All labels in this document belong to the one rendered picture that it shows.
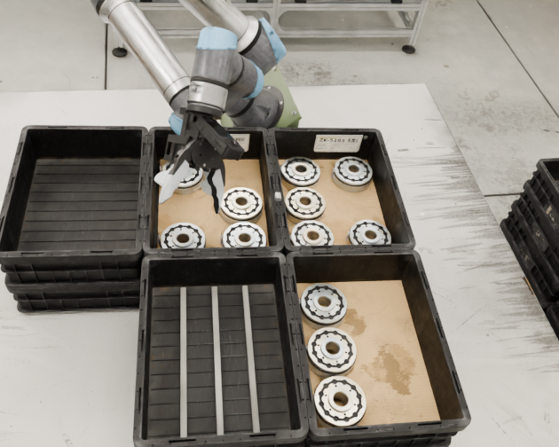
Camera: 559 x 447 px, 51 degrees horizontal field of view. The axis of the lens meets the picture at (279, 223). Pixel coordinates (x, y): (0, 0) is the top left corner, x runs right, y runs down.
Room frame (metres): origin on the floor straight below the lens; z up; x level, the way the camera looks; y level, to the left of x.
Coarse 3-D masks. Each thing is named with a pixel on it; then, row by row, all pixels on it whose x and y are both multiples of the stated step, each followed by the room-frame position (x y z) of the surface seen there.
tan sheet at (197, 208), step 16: (160, 160) 1.08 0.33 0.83; (224, 160) 1.12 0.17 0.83; (240, 160) 1.13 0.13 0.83; (256, 160) 1.14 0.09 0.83; (240, 176) 1.07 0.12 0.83; (256, 176) 1.08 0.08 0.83; (160, 192) 0.97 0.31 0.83; (224, 192) 1.00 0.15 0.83; (256, 192) 1.02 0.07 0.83; (160, 208) 0.92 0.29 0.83; (176, 208) 0.92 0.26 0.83; (192, 208) 0.93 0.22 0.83; (208, 208) 0.94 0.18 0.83; (160, 224) 0.87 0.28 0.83; (208, 224) 0.89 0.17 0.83; (224, 224) 0.90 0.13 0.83; (256, 224) 0.91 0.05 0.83; (208, 240) 0.84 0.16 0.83
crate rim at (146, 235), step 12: (264, 132) 1.14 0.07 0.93; (264, 144) 1.10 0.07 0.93; (276, 204) 0.90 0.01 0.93; (144, 216) 0.80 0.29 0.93; (276, 216) 0.88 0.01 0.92; (144, 228) 0.77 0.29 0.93; (276, 228) 0.83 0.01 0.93; (144, 240) 0.74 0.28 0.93; (276, 240) 0.80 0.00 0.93; (144, 252) 0.71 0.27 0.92; (156, 252) 0.71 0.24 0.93; (168, 252) 0.72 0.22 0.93; (180, 252) 0.72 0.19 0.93; (192, 252) 0.73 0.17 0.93; (204, 252) 0.73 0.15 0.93; (216, 252) 0.74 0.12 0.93; (228, 252) 0.74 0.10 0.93; (240, 252) 0.75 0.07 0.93; (252, 252) 0.76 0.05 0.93
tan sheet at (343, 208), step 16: (320, 160) 1.18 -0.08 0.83; (336, 160) 1.19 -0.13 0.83; (320, 176) 1.11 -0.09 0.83; (320, 192) 1.06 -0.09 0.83; (336, 192) 1.06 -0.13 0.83; (352, 192) 1.07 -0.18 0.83; (368, 192) 1.08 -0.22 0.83; (336, 208) 1.01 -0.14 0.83; (352, 208) 1.02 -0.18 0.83; (368, 208) 1.03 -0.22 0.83; (288, 224) 0.93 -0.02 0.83; (336, 224) 0.96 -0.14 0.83; (352, 224) 0.96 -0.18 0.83; (384, 224) 0.98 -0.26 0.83; (336, 240) 0.91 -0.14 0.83
